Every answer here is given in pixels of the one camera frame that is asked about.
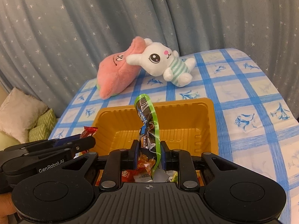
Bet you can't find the pink plush toy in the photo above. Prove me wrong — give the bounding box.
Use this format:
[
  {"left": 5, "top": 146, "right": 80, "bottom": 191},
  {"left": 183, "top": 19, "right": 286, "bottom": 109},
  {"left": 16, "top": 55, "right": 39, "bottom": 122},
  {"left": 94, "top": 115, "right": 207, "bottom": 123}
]
[{"left": 97, "top": 36, "right": 146, "bottom": 100}]

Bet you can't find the light green sofa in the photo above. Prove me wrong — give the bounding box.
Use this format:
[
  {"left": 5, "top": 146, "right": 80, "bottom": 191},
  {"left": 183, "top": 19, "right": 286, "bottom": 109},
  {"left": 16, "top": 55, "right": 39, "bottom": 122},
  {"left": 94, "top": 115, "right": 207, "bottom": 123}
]
[{"left": 0, "top": 131, "right": 20, "bottom": 151}]

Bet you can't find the beige cushion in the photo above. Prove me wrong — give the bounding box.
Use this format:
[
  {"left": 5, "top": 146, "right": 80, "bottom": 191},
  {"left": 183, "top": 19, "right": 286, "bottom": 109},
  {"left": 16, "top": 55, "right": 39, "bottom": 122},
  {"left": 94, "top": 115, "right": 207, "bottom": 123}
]
[{"left": 1, "top": 88, "right": 48, "bottom": 143}]

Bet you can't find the large red snack packet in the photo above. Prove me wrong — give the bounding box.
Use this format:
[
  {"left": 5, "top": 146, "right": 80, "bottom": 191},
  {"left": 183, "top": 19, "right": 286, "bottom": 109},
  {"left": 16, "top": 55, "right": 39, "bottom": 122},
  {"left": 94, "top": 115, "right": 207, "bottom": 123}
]
[{"left": 95, "top": 168, "right": 141, "bottom": 184}]

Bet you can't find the red candy wrapper top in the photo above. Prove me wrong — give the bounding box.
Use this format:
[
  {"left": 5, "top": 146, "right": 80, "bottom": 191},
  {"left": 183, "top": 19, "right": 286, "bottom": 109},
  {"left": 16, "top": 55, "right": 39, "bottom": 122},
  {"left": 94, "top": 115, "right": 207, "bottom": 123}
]
[{"left": 80, "top": 126, "right": 98, "bottom": 139}]

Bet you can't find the white bunny plush toy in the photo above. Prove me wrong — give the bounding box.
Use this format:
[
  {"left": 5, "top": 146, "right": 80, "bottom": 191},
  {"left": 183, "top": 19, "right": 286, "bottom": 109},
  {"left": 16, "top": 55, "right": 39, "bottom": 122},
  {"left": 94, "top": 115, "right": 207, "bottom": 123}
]
[{"left": 126, "top": 38, "right": 196, "bottom": 88}]

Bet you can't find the green edged snack packet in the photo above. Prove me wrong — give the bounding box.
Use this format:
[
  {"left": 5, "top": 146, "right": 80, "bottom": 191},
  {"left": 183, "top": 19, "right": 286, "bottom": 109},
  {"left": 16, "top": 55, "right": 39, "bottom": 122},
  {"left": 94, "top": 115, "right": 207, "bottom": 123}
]
[{"left": 134, "top": 94, "right": 169, "bottom": 183}]

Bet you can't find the orange plastic tray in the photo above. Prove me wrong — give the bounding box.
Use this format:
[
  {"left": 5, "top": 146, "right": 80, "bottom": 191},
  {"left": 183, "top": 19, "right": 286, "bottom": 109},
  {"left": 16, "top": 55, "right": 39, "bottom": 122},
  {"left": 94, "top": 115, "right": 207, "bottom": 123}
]
[{"left": 89, "top": 97, "right": 220, "bottom": 187}]

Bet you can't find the yellow candy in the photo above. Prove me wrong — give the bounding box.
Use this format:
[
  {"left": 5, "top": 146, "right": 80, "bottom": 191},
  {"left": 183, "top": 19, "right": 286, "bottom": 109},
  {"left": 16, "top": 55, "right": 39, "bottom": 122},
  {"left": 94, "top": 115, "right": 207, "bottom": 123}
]
[{"left": 166, "top": 170, "right": 178, "bottom": 183}]

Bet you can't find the grey star curtain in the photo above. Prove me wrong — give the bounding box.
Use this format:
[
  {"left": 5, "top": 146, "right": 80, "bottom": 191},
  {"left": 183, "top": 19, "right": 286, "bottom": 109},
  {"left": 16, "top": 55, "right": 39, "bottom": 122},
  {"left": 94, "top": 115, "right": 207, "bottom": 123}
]
[{"left": 1, "top": 0, "right": 298, "bottom": 117}]

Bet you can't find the green chevron cushion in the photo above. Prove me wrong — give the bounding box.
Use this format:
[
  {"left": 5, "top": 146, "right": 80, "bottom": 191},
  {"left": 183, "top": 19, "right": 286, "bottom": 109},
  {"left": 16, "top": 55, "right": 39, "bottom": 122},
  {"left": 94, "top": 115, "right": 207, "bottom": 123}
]
[{"left": 28, "top": 109, "right": 57, "bottom": 142}]

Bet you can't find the person's left hand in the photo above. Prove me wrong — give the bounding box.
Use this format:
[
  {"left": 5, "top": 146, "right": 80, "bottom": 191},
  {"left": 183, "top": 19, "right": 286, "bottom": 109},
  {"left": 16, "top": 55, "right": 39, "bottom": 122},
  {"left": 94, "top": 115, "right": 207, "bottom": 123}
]
[{"left": 0, "top": 193, "right": 16, "bottom": 217}]

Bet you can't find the blue checked tablecloth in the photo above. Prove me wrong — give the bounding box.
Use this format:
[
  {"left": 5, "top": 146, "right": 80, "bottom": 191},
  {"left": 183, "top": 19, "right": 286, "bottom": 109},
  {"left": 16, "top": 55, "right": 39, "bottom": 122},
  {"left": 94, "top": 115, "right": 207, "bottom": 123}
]
[{"left": 50, "top": 49, "right": 298, "bottom": 223}]

